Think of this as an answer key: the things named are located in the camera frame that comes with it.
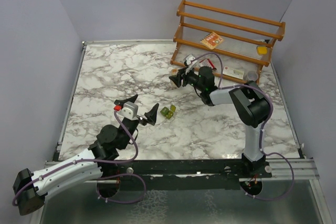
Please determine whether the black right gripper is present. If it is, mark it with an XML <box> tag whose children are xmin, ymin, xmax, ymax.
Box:
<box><xmin>170</xmin><ymin>66</ymin><xmax>205</xmax><ymax>92</ymax></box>

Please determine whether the green pill organizer box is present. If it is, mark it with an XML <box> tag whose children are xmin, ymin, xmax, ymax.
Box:
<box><xmin>160</xmin><ymin>104</ymin><xmax>176</xmax><ymax>119</ymax></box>

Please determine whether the clear pill bottle gold lid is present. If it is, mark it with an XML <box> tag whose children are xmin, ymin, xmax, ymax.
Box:
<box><xmin>169</xmin><ymin>68</ymin><xmax>178</xmax><ymax>85</ymax></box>

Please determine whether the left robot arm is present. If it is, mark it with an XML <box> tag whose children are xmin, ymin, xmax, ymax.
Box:
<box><xmin>12</xmin><ymin>95</ymin><xmax>159</xmax><ymax>216</ymax></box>

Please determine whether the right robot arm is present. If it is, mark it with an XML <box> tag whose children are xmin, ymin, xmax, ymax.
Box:
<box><xmin>169</xmin><ymin>67</ymin><xmax>274</xmax><ymax>177</ymax></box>

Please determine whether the red white medicine packet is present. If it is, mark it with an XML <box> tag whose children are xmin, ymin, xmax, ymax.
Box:
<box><xmin>198</xmin><ymin>58</ymin><xmax>217</xmax><ymax>71</ymax></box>

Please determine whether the orange snack packet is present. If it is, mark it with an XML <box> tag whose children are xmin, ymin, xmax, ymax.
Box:
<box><xmin>200</xmin><ymin>32</ymin><xmax>224</xmax><ymax>50</ymax></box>

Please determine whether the white green medicine box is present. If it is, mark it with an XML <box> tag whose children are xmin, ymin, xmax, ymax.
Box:
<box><xmin>223</xmin><ymin>66</ymin><xmax>244</xmax><ymax>80</ymax></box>

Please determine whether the wooden shelf rack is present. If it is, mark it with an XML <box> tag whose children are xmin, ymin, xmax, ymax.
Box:
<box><xmin>170</xmin><ymin>0</ymin><xmax>286</xmax><ymax>83</ymax></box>

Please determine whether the grey round container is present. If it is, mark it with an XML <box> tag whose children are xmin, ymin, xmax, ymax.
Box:
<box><xmin>245</xmin><ymin>71</ymin><xmax>259</xmax><ymax>81</ymax></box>

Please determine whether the yellow lid container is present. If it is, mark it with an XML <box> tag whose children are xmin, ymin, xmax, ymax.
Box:
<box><xmin>256</xmin><ymin>46</ymin><xmax>268</xmax><ymax>56</ymax></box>

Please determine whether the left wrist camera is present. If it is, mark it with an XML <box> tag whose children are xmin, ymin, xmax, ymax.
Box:
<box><xmin>114</xmin><ymin>101</ymin><xmax>139</xmax><ymax>121</ymax></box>

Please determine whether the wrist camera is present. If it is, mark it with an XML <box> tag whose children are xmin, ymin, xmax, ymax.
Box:
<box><xmin>184</xmin><ymin>54</ymin><xmax>197</xmax><ymax>74</ymax></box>
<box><xmin>114</xmin><ymin>101</ymin><xmax>139</xmax><ymax>121</ymax></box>

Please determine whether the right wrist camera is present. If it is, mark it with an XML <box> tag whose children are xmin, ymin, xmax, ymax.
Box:
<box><xmin>184</xmin><ymin>54</ymin><xmax>197</xmax><ymax>74</ymax></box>

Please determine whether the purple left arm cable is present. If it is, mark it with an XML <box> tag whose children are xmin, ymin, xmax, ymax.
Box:
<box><xmin>12</xmin><ymin>111</ymin><xmax>148</xmax><ymax>206</ymax></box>

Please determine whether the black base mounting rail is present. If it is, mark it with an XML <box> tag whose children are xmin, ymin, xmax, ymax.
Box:
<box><xmin>93</xmin><ymin>150</ymin><xmax>271</xmax><ymax>191</ymax></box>

